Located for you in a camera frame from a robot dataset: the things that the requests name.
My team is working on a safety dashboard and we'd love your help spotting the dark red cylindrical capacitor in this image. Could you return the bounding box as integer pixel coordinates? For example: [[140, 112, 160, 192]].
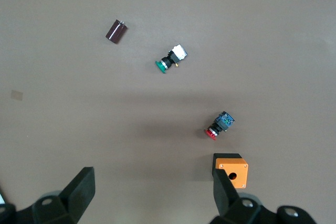
[[105, 19, 129, 45]]

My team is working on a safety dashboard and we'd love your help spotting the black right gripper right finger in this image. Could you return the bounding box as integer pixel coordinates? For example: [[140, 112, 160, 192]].
[[209, 168, 279, 224]]

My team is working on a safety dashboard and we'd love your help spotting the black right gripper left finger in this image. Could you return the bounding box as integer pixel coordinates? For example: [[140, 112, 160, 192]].
[[31, 166, 96, 224]]

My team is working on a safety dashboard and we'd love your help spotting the green mushroom push button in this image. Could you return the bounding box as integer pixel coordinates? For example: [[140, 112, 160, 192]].
[[154, 44, 188, 74]]

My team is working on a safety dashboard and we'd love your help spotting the orange button enclosure box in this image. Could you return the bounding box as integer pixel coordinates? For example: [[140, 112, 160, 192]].
[[213, 153, 249, 189]]

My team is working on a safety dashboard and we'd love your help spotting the brown tape patch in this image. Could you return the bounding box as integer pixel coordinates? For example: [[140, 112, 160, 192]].
[[10, 90, 24, 101]]

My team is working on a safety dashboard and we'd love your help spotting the red mushroom push button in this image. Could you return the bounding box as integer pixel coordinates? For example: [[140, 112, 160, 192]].
[[204, 111, 236, 141]]

